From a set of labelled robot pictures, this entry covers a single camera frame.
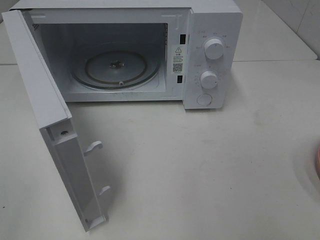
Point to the white microwave oven body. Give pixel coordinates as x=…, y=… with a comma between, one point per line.
x=173, y=30

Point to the pink round plate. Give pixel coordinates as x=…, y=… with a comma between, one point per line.
x=317, y=162

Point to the white microwave door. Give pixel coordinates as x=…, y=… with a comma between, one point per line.
x=54, y=121

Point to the round white door button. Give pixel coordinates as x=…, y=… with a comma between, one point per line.
x=204, y=99

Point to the upper white power knob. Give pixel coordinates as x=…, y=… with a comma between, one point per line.
x=214, y=48

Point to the white timer knob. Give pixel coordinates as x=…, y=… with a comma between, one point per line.
x=209, y=80

